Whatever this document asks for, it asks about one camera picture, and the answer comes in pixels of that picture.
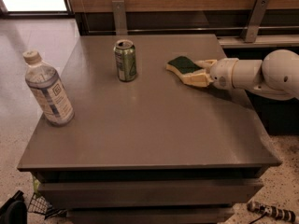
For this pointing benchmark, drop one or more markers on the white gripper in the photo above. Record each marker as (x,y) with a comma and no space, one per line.
(221,73)

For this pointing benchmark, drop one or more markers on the green and yellow sponge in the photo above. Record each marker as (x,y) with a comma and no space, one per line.
(183,68)

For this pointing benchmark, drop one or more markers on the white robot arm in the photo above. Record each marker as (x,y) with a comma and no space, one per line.
(275,77)

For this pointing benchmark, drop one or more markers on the blue label plastic bottle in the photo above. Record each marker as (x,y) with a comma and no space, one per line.
(45,84)

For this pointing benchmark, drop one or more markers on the green soda can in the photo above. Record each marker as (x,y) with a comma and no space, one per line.
(124,51)

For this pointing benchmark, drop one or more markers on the grey drawer cabinet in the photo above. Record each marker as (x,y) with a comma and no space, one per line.
(153,150)

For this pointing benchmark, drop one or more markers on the black and white striped tool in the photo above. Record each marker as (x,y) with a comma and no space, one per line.
(272,211)

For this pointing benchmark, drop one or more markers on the black bag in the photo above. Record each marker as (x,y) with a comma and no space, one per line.
(14,210)

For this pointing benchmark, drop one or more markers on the right metal wall bracket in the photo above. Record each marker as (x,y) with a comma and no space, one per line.
(251,30)

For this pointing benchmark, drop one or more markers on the metal wall bracket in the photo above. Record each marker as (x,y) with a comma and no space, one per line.
(251,30)
(119,15)

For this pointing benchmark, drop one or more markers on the left metal wall bracket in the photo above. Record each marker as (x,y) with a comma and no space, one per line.
(119,15)

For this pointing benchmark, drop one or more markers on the metal wall rail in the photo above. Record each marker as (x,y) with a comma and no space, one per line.
(199,29)

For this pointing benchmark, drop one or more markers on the black wire basket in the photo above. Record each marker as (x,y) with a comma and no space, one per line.
(39,205)

